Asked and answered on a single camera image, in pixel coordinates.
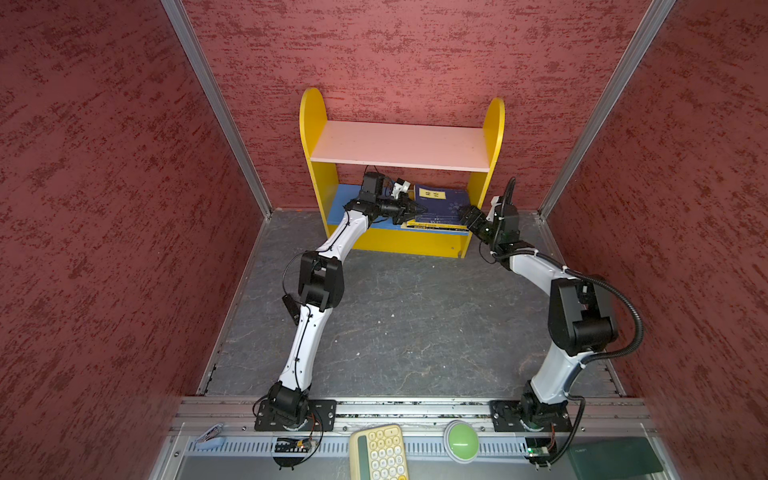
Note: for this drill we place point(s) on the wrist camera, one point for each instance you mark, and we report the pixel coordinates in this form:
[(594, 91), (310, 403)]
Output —
[(501, 208), (376, 186)]

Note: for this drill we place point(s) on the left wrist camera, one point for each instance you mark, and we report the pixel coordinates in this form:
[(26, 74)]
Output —
[(376, 186)]

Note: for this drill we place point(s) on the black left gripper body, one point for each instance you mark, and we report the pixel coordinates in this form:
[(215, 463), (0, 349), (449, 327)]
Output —
[(397, 208)]

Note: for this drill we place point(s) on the yellow calculator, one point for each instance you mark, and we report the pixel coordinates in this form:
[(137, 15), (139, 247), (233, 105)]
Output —
[(378, 453)]

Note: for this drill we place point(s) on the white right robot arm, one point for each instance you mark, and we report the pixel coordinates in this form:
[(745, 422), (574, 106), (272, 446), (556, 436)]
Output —
[(581, 321)]

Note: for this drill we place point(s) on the circuit board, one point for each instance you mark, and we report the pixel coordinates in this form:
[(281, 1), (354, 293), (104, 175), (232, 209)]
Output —
[(293, 446), (537, 447)]

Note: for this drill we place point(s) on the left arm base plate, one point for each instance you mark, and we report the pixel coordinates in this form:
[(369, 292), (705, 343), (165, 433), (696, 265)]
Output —
[(310, 415)]

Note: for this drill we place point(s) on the dark blue book bottom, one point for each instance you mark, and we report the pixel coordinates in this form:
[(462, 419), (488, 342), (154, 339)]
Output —
[(442, 206)]

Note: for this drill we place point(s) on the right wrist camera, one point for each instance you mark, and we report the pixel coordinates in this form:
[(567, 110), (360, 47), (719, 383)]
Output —
[(501, 208)]

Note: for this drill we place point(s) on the left circuit board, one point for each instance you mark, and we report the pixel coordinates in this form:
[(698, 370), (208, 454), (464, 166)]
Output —
[(293, 446)]

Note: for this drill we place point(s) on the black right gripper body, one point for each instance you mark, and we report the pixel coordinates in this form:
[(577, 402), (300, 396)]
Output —
[(482, 227)]

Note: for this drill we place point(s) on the aluminium corner post right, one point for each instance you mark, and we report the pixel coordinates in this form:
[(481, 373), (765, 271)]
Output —
[(646, 31)]

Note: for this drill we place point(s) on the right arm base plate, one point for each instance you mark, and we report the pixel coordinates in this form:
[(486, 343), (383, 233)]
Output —
[(504, 417)]

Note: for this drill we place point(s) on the right circuit board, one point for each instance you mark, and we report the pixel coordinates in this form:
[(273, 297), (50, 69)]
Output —
[(537, 447)]

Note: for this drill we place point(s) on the yellow wooden bookshelf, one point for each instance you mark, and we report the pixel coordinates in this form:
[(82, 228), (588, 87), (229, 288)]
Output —
[(339, 153)]

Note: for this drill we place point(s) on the aluminium corner post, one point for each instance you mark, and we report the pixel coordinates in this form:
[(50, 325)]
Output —
[(193, 50), (646, 31)]

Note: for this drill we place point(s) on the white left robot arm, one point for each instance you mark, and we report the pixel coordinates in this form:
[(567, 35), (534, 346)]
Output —
[(320, 289)]

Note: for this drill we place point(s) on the aluminium corner post left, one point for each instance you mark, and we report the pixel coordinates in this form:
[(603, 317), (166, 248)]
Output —
[(193, 50)]

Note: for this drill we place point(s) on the yellow cartoon book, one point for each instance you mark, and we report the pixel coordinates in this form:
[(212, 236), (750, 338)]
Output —
[(413, 225)]

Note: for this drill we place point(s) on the metal clip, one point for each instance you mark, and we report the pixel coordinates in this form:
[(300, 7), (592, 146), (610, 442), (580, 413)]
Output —
[(211, 435)]

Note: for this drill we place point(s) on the green round button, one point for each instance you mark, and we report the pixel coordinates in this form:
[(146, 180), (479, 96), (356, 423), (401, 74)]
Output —
[(461, 442)]

